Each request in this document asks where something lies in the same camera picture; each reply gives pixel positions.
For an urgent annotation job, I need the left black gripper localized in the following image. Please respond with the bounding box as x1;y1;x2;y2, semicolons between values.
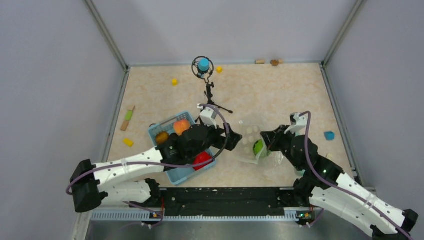
188;118;242;159

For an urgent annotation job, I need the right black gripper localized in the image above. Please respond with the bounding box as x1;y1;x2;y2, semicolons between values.
260;124;304;171

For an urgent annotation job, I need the clear polka dot zip bag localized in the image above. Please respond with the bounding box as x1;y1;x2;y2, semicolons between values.
233;114;285;167

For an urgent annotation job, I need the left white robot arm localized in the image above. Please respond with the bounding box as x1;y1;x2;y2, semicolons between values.
66;123;243;213

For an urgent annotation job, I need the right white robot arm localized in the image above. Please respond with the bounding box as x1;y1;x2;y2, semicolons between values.
260;125;419;240

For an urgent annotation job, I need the dark plum toy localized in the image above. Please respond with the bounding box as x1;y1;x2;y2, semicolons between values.
168;133;179;141

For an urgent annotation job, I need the teal plastic bottle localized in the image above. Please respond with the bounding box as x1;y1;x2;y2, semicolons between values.
294;167;306;177

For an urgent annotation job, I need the yellow green sticky block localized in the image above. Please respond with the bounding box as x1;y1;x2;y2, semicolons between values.
326;153;334;161

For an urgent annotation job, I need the brown toy kiwi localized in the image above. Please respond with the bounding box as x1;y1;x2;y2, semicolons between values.
155;131;170;145

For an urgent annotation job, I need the orange toy peach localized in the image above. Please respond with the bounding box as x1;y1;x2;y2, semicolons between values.
173;119;192;136

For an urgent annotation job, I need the red toy bell pepper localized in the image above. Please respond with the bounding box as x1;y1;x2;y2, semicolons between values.
192;151;214;171

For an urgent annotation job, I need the blue perforated plastic basket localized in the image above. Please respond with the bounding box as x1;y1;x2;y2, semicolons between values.
147;111;217;186

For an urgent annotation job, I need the blue toy block right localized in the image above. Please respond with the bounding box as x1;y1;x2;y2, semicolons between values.
324;131;336;141

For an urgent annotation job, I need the yellow block front left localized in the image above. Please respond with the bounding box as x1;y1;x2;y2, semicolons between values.
122;138;134;147

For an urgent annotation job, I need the green and wood toy block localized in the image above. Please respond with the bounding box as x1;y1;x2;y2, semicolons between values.
120;105;136;132

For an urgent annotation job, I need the blue microphone on tripod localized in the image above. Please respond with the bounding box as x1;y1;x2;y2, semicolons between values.
191;55;234;125

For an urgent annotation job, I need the yellow cube near microphone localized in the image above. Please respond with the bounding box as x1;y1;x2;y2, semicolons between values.
216;66;223;74

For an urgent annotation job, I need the wooden cork piece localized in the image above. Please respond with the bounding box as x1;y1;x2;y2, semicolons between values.
255;59;266;65

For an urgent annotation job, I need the brown wooden piece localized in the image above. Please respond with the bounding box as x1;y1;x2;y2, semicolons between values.
270;59;280;67

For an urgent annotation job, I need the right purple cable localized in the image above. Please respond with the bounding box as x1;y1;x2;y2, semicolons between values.
299;110;415;240

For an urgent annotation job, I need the purple cable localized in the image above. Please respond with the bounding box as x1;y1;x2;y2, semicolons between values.
65;103;231;196
299;110;415;240

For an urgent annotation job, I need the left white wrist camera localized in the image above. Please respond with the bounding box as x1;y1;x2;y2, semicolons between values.
197;104;219;129

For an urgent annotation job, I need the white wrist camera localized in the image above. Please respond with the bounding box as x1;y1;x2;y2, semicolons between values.
197;104;219;129
289;112;308;135

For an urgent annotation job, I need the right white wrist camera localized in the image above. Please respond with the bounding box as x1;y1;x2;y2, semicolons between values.
289;112;308;135

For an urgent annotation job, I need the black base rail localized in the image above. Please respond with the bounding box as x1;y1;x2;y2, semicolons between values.
129;187;319;220

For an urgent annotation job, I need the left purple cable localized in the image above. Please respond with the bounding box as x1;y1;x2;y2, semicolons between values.
65;103;231;196

